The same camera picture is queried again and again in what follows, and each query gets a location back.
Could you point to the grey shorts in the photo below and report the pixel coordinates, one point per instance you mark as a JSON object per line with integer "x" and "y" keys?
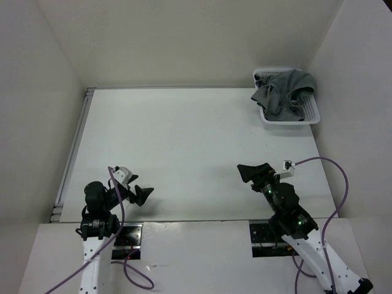
{"x": 283, "y": 95}

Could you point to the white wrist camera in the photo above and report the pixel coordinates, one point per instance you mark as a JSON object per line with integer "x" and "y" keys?
{"x": 122, "y": 175}
{"x": 287, "y": 170}

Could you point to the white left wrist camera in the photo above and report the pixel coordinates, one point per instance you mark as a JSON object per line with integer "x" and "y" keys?
{"x": 122, "y": 175}

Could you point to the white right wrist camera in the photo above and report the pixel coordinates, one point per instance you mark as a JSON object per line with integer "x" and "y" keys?
{"x": 287, "y": 170}

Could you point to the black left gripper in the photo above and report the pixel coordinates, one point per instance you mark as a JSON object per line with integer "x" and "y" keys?
{"x": 141, "y": 194}

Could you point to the black mounting plate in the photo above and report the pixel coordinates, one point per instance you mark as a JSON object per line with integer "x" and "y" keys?
{"x": 264, "y": 243}
{"x": 128, "y": 244}

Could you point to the white plastic basket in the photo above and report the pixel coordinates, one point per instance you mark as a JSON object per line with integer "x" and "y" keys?
{"x": 311, "y": 112}

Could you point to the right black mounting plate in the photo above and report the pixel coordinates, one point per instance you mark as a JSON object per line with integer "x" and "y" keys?
{"x": 264, "y": 243}

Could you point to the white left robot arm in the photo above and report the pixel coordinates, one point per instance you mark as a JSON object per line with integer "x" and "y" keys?
{"x": 100, "y": 228}

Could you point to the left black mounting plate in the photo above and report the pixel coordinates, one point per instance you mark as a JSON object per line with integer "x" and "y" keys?
{"x": 128, "y": 244}

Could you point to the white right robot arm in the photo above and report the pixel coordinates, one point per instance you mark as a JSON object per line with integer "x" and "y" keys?
{"x": 297, "y": 228}

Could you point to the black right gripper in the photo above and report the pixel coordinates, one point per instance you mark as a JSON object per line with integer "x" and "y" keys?
{"x": 258, "y": 174}

